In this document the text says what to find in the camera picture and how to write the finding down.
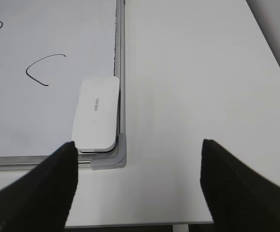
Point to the white whiteboard eraser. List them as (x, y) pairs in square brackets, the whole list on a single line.
[(95, 121)]

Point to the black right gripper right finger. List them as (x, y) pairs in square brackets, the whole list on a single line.
[(239, 199)]

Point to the aluminium framed whiteboard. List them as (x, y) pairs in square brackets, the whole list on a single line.
[(49, 51)]

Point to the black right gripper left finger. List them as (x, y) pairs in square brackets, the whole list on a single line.
[(41, 200)]

